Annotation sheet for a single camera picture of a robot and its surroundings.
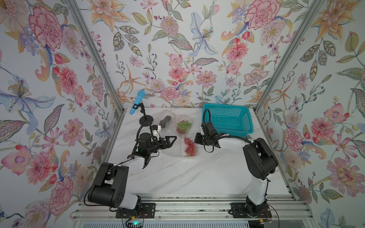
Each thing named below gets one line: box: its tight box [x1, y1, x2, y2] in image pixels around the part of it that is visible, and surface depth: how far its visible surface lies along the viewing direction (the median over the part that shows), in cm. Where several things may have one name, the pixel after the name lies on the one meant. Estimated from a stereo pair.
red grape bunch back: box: [183, 137, 197, 157], surface depth 97 cm
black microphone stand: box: [132, 102, 154, 127], surface depth 113 cm
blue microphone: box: [129, 89, 146, 115], surface depth 97 cm
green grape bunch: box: [176, 120, 193, 131], surface depth 106 cm
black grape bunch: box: [159, 115, 172, 129], surface depth 109 cm
